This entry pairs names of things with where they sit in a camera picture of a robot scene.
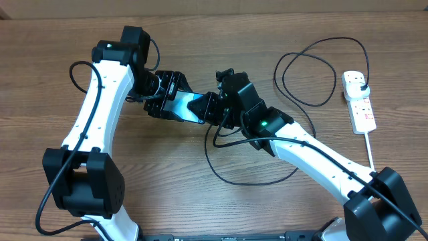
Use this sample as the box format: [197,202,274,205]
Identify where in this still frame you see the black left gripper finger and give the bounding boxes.
[158,109,185,122]
[175,72,192,92]

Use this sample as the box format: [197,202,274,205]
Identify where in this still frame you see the Samsung Galaxy smartphone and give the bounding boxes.
[161,90,205,124]

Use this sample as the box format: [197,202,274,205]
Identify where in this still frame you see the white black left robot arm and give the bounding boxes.
[42,26,198,240]

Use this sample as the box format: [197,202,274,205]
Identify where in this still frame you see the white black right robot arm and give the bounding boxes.
[187,70,427,241]

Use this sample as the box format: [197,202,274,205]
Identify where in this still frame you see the white charger plug adapter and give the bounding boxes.
[344,82,370,101]

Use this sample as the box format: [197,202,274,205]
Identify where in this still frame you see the white power strip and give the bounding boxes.
[341,70,377,134]

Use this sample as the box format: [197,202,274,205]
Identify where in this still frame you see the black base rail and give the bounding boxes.
[144,230,316,241]

